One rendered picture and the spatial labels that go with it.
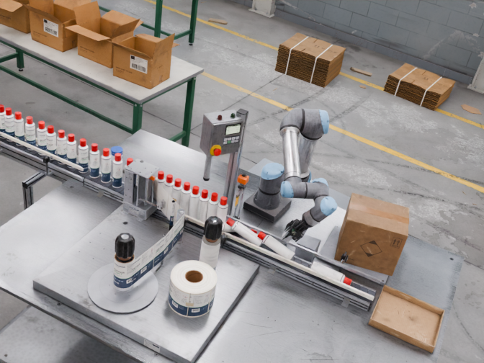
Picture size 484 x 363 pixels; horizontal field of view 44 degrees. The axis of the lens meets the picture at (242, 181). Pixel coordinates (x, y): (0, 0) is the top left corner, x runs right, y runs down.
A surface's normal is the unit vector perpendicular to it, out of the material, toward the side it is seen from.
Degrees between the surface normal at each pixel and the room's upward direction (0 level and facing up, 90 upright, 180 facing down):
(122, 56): 91
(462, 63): 90
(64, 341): 1
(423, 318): 0
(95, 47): 90
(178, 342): 0
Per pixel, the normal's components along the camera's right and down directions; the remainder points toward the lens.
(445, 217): 0.14, -0.81
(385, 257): -0.25, 0.53
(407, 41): -0.53, 0.43
